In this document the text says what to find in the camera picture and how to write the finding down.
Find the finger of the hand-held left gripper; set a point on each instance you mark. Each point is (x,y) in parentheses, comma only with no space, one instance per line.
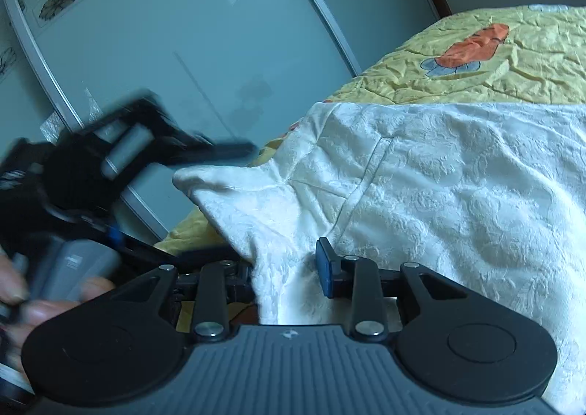
(146,246)
(215,154)

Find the person's left hand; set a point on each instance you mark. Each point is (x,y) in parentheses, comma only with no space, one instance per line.
(50,312)

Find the yellow printed blanket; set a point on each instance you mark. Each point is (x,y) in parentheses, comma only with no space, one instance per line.
(526,76)

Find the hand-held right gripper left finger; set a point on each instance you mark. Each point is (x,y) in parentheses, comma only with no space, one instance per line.
(238,287)

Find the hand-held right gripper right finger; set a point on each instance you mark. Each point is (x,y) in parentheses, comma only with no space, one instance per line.
(325,268)

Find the white textured pants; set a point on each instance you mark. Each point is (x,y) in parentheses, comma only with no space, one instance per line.
(435,213)

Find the glass sliding wardrobe door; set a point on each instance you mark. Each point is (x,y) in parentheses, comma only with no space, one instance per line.
(183,30)

